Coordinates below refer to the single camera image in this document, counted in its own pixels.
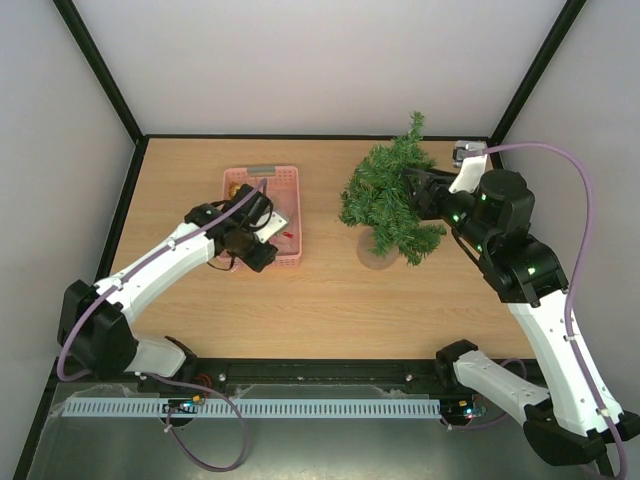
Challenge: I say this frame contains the purple cable loop front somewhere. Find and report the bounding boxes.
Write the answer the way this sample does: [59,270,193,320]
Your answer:
[162,383,251,473]

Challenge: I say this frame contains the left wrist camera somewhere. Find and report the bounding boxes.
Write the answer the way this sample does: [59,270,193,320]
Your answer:
[252,210,289,243]

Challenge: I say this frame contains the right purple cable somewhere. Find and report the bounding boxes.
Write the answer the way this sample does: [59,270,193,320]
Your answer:
[482,142,629,480]

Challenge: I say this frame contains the black frame rail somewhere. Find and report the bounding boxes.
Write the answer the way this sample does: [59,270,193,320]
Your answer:
[134,357,551,399]

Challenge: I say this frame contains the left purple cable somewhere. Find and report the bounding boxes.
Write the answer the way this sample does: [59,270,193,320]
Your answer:
[55,178,269,384]

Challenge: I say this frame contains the pink plastic basket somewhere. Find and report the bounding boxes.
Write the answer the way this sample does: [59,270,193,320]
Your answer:
[222,165,303,267]

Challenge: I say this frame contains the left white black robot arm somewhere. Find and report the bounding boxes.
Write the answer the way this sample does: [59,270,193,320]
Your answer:
[56,180,286,381]

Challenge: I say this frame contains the small green christmas tree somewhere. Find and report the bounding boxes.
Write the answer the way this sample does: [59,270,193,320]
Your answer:
[338,111,446,266]

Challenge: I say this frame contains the light blue cable duct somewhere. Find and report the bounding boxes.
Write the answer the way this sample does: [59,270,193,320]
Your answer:
[61,397,441,419]

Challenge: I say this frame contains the gold bauble ornament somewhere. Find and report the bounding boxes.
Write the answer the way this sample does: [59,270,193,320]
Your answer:
[228,183,242,199]

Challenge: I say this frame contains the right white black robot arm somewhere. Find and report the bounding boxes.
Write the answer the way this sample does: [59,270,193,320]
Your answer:
[403,169,639,466]

